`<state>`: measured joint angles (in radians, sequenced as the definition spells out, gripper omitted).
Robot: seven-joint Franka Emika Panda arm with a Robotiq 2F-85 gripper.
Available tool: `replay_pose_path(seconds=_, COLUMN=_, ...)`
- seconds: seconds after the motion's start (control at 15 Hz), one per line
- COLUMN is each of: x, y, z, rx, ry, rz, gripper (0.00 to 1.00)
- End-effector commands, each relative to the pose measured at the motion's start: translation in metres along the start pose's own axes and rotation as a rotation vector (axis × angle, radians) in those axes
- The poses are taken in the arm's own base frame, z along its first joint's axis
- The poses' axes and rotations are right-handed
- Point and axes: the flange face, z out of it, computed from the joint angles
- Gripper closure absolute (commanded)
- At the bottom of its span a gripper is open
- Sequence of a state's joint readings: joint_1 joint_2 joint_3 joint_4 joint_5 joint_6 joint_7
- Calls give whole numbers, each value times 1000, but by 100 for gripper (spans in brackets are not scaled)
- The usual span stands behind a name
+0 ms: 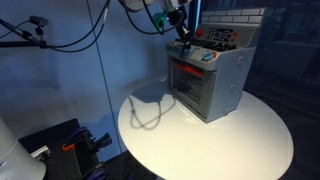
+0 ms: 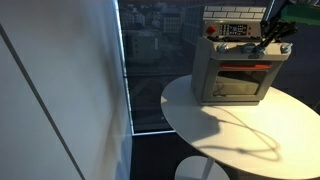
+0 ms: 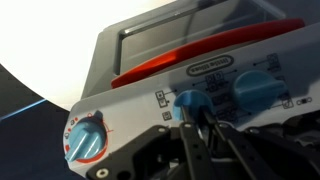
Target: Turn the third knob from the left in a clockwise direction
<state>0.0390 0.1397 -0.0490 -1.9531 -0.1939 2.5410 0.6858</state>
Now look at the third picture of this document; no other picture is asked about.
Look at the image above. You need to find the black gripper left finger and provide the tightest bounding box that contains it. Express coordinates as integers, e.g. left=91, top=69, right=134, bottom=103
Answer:
left=179, top=105, right=218, bottom=180

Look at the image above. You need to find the blue knob with red ring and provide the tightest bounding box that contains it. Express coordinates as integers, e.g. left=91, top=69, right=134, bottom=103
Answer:
left=63, top=120, right=108, bottom=164

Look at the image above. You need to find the grey oven door with window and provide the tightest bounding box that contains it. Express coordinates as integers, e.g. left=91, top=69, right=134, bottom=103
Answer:
left=80, top=0, right=288, bottom=100

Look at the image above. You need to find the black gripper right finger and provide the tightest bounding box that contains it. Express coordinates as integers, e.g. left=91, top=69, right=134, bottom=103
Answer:
left=201, top=109, right=285, bottom=180

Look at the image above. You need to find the blue oven knob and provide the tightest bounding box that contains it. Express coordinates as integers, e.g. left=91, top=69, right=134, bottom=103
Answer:
left=172, top=89, right=214, bottom=123
left=232, top=69, right=288, bottom=113

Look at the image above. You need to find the grey toy oven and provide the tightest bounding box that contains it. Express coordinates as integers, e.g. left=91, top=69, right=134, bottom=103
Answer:
left=68, top=0, right=320, bottom=180

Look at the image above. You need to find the red oven door handle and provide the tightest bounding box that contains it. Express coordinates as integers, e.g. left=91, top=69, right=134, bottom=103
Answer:
left=110, top=18, right=306, bottom=90

